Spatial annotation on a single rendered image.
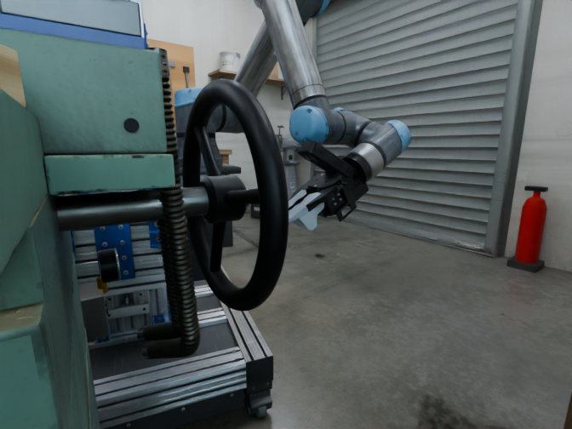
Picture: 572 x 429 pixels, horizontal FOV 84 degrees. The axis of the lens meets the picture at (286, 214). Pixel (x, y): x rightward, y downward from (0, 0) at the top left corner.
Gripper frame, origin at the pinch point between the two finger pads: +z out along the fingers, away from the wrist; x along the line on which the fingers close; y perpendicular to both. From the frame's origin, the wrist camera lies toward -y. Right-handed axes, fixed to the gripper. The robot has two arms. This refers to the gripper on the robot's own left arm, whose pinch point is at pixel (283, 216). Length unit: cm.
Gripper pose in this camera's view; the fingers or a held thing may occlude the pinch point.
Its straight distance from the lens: 59.5
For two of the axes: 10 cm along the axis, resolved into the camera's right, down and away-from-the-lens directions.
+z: -7.3, 5.9, -3.6
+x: -5.5, -1.8, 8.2
